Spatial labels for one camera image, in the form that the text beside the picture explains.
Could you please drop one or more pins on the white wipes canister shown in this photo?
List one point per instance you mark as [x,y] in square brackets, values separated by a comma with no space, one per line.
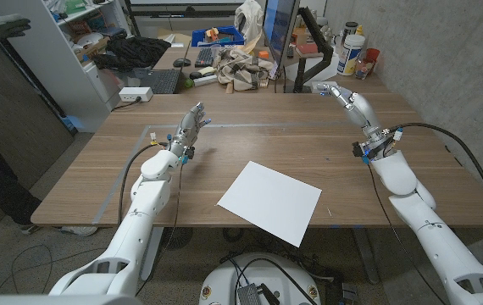
[350,55]

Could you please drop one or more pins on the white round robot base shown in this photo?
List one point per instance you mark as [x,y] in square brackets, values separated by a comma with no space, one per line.
[224,279]

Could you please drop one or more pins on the white paper sheet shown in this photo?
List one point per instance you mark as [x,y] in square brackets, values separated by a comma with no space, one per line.
[271,199]

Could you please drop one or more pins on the black jacket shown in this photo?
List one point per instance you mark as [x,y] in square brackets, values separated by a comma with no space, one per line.
[135,51]

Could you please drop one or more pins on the white plastic bag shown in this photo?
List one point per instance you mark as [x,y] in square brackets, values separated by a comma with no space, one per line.
[250,19]

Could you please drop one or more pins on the black computer mouse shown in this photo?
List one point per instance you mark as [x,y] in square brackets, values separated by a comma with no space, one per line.
[181,62]

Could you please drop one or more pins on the small black keyboard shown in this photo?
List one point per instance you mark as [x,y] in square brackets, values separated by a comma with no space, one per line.
[204,57]

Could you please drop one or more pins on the black laptop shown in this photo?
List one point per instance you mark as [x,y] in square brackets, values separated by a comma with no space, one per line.
[163,81]

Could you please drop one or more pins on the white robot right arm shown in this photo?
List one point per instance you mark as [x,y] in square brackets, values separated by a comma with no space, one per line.
[432,229]

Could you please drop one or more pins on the flat computer monitor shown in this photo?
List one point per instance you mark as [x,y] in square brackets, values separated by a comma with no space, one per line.
[279,29]

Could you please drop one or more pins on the white shoe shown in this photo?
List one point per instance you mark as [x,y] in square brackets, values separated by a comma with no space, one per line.
[78,231]

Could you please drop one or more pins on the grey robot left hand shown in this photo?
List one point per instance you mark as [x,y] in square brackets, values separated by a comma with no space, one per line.
[188,127]

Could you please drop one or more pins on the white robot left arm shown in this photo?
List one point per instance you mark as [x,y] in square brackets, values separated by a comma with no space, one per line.
[140,220]

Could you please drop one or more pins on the orange block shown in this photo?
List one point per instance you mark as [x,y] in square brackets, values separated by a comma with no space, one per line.
[263,54]

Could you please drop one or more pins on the grey heatsink module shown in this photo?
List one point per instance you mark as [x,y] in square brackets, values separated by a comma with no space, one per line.
[249,295]

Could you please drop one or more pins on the white rectangular device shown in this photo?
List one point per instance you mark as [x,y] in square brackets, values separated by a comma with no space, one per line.
[205,80]

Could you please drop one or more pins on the green ball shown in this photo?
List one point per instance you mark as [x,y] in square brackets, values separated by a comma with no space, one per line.
[188,83]

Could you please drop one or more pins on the white flat box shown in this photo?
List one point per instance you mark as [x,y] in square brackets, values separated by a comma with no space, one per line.
[315,84]

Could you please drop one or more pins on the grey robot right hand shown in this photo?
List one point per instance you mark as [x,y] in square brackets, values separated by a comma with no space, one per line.
[360,110]

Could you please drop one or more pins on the white shelf unit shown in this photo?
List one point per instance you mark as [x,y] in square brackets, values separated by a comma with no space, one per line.
[68,84]

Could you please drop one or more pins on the beige plaid cloth bag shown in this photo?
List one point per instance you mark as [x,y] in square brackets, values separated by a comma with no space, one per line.
[241,68]

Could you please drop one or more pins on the person's grey gloved hand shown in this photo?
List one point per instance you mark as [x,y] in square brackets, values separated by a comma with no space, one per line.
[0,25]

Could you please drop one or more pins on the dark lidded bottle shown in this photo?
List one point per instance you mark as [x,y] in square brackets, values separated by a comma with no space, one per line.
[349,29]

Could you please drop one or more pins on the red cup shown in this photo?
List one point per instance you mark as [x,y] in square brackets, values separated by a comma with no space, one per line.
[373,55]

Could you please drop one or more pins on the blue plastic bin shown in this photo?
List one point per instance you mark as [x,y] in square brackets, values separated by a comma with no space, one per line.
[224,31]

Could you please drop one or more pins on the grey table leg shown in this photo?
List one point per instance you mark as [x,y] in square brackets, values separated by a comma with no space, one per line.
[151,254]
[366,254]

